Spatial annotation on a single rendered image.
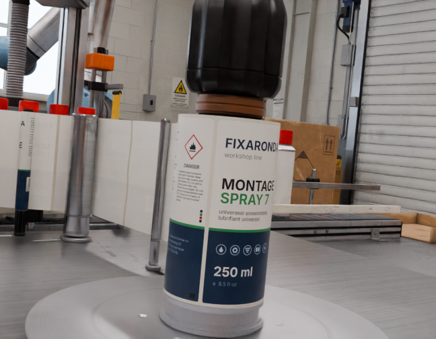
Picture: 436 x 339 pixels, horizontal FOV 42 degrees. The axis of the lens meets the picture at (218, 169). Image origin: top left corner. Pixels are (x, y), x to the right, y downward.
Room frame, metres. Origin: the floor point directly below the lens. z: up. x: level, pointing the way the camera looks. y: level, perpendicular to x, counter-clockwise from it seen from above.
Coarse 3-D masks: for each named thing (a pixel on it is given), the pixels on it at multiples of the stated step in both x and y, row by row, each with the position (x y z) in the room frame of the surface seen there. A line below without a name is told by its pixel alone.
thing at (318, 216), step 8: (96, 216) 1.09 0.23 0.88; (296, 216) 1.37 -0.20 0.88; (304, 216) 1.39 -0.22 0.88; (312, 216) 1.40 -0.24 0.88; (320, 216) 1.42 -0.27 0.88; (328, 216) 1.43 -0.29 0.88; (336, 216) 1.45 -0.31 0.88; (344, 216) 1.46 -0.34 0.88; (352, 216) 1.48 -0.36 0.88; (360, 216) 1.50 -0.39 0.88; (368, 216) 1.51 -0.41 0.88; (376, 216) 1.53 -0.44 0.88; (384, 216) 1.55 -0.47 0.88; (0, 224) 0.92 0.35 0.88; (8, 224) 0.93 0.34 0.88; (40, 224) 0.96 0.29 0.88; (48, 224) 0.96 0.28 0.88
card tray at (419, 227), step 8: (392, 216) 1.77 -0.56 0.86; (400, 216) 1.79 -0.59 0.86; (408, 216) 1.81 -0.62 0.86; (416, 216) 1.84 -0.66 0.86; (424, 216) 1.82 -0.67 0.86; (432, 216) 1.79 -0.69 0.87; (408, 224) 1.80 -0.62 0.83; (416, 224) 1.82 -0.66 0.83; (424, 224) 1.81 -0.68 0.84; (432, 224) 1.79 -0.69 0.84; (408, 232) 1.61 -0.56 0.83; (416, 232) 1.62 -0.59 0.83; (424, 232) 1.64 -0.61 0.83; (432, 232) 1.46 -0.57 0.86; (424, 240) 1.48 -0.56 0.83; (432, 240) 1.46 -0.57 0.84
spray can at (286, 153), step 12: (288, 132) 1.31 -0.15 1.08; (288, 144) 1.31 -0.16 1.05; (288, 156) 1.30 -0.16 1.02; (288, 168) 1.30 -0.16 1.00; (276, 180) 1.31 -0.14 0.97; (288, 180) 1.31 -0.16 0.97; (276, 192) 1.31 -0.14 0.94; (288, 192) 1.31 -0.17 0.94; (276, 216) 1.30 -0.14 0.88; (288, 216) 1.31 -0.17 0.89
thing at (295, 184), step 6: (294, 186) 1.39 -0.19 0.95; (300, 186) 1.40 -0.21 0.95; (306, 186) 1.41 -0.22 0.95; (312, 186) 1.42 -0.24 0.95; (318, 186) 1.44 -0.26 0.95; (324, 186) 1.45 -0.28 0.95; (330, 186) 1.46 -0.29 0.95; (336, 186) 1.47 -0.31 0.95; (342, 186) 1.49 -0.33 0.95; (348, 186) 1.50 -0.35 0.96; (354, 186) 1.51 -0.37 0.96; (360, 186) 1.53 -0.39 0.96; (366, 186) 1.54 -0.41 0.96; (372, 186) 1.56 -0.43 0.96; (378, 186) 1.57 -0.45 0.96
